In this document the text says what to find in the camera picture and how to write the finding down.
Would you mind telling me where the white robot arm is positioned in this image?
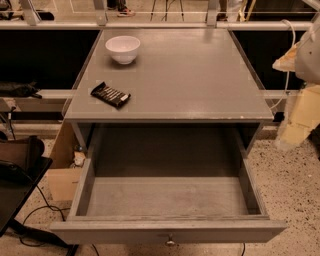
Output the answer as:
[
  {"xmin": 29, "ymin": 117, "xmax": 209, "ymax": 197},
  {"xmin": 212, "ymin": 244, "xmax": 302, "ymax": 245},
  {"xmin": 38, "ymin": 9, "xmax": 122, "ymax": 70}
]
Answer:
[{"xmin": 272, "ymin": 24, "xmax": 320, "ymax": 150}]

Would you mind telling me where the metal railing frame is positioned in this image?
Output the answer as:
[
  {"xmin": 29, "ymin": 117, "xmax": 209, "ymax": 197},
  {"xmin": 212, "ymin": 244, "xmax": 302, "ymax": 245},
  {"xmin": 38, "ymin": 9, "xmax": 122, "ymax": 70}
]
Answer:
[{"xmin": 0, "ymin": 0, "xmax": 320, "ymax": 131}]

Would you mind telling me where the brown bag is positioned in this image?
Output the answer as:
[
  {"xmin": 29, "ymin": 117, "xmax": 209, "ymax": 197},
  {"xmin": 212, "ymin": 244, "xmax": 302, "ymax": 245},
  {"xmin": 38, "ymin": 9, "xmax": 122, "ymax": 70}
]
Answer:
[{"xmin": 0, "ymin": 136, "xmax": 45, "ymax": 172}]

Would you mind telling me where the white ceramic bowl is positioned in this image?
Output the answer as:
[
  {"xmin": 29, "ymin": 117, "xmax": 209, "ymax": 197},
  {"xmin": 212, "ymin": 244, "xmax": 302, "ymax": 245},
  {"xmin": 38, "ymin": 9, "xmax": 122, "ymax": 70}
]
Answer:
[{"xmin": 105, "ymin": 36, "xmax": 140, "ymax": 65}]

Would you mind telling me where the black cloth on rail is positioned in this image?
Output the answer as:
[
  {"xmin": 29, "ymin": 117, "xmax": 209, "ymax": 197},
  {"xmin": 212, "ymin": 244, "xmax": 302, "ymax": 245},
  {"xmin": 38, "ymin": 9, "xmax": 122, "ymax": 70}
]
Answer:
[{"xmin": 0, "ymin": 81, "xmax": 42, "ymax": 99}]

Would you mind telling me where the black side table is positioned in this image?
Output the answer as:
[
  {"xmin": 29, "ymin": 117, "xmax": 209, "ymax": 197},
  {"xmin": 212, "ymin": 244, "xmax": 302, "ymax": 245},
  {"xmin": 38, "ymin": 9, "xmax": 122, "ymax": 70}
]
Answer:
[{"xmin": 0, "ymin": 157, "xmax": 78, "ymax": 256}]

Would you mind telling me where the person's foot in sandal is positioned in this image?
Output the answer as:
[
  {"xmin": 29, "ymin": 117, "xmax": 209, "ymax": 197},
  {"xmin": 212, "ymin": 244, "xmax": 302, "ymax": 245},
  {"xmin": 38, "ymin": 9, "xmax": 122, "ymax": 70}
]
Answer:
[{"xmin": 117, "ymin": 8, "xmax": 135, "ymax": 17}]

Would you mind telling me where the black floor cable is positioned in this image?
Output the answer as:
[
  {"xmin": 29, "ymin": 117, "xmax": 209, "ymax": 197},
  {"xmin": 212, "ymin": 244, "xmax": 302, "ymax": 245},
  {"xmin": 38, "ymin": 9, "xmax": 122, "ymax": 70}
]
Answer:
[{"xmin": 18, "ymin": 184, "xmax": 101, "ymax": 256}]

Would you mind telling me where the grey top drawer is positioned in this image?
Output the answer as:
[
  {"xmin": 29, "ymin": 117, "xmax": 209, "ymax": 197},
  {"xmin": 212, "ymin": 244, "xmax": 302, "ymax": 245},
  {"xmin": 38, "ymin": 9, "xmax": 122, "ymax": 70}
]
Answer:
[{"xmin": 50, "ymin": 125, "xmax": 286, "ymax": 246}]

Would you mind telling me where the white cable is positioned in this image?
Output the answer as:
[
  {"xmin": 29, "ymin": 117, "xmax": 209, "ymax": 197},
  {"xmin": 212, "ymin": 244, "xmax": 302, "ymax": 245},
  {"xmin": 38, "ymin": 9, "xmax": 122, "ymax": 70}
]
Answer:
[{"xmin": 269, "ymin": 19, "xmax": 298, "ymax": 111}]

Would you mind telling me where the cardboard box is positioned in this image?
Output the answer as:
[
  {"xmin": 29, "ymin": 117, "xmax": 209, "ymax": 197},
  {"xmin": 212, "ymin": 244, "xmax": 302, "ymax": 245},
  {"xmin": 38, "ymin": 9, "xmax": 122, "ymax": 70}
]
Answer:
[{"xmin": 46, "ymin": 122, "xmax": 82, "ymax": 201}]

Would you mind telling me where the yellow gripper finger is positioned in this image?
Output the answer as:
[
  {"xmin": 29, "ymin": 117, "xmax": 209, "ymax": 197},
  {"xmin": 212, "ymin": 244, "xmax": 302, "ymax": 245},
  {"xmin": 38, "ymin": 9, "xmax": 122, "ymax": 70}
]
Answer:
[
  {"xmin": 275, "ymin": 84, "xmax": 320, "ymax": 150},
  {"xmin": 272, "ymin": 43, "xmax": 298, "ymax": 72}
]

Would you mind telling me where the grey drawer cabinet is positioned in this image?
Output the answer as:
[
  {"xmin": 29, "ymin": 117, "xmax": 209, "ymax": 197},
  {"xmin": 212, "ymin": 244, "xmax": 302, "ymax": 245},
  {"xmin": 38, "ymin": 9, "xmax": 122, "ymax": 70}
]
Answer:
[{"xmin": 65, "ymin": 28, "xmax": 273, "ymax": 157}]

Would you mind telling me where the black snack bar packet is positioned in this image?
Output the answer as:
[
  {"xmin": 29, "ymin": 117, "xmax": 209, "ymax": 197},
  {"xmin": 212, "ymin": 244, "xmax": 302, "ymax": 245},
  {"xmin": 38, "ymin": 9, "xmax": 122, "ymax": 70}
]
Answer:
[{"xmin": 91, "ymin": 82, "xmax": 131, "ymax": 108}]

